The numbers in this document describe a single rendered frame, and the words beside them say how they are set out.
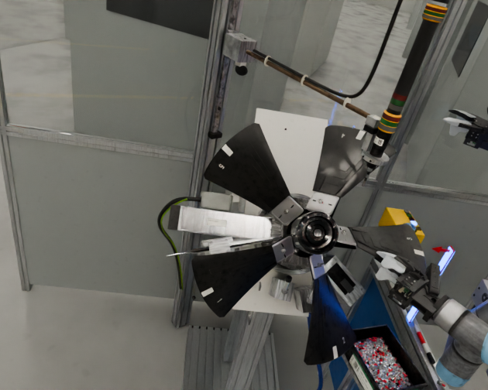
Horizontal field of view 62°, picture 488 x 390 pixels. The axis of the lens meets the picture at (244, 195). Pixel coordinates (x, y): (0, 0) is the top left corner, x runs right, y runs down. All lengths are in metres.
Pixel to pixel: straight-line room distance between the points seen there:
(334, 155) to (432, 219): 1.10
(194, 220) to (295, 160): 0.43
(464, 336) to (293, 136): 0.79
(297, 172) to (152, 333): 1.30
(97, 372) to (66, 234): 0.69
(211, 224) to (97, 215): 0.97
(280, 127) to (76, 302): 1.58
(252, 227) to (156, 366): 1.17
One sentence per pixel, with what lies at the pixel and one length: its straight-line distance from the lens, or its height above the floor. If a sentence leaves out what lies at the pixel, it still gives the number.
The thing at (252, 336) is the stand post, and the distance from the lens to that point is 1.64.
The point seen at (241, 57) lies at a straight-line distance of 1.41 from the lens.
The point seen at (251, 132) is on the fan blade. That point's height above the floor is 1.41.
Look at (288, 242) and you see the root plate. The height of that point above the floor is 1.16.
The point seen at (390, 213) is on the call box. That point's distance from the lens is 1.65.
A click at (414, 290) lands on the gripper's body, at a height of 1.21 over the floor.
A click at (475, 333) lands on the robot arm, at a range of 1.11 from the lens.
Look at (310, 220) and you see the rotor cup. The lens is 1.13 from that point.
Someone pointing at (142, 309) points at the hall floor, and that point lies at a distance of 2.44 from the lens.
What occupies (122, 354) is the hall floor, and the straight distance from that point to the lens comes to 2.27.
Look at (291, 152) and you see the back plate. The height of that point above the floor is 1.26.
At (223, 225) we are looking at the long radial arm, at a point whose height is 1.11.
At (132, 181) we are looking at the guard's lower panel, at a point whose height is 0.81.
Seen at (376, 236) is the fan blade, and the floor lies 1.19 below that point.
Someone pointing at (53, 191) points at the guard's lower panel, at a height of 0.70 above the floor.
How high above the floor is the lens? 1.87
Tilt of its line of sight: 33 degrees down
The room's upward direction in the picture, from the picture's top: 13 degrees clockwise
